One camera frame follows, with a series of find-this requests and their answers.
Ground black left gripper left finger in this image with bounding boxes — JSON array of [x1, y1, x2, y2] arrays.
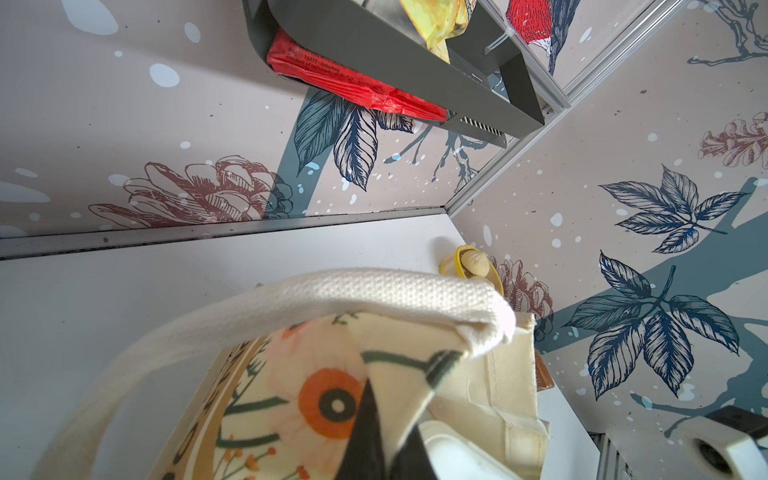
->
[[335, 381, 388, 480]]

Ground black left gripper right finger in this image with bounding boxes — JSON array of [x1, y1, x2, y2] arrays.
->
[[389, 440, 437, 480]]

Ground white pencil case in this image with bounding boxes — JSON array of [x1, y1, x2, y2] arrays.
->
[[418, 420, 521, 480]]

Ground cream canvas tote bag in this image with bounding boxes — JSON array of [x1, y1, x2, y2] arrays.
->
[[33, 269, 549, 479]]

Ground red Chuba cassava chips bag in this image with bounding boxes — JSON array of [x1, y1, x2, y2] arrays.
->
[[248, 1, 481, 122]]

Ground yellow bamboo steamer basket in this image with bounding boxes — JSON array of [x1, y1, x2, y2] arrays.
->
[[439, 245, 504, 295]]

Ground steamed bun upper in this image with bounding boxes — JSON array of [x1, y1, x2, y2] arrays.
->
[[460, 249, 491, 278]]

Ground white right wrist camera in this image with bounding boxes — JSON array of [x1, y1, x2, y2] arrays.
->
[[679, 405, 767, 480]]

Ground black wall-mounted basket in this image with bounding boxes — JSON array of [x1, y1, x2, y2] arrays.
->
[[243, 1, 545, 147]]

